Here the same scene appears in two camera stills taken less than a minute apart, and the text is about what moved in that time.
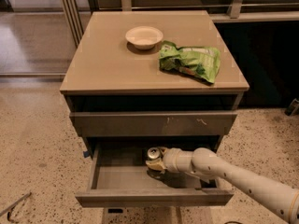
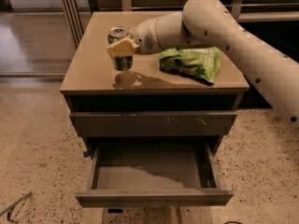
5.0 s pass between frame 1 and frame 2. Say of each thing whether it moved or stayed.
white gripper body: moved
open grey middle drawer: stayed
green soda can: moved
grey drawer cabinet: stayed
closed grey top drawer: stayed
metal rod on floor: stayed
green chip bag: stayed
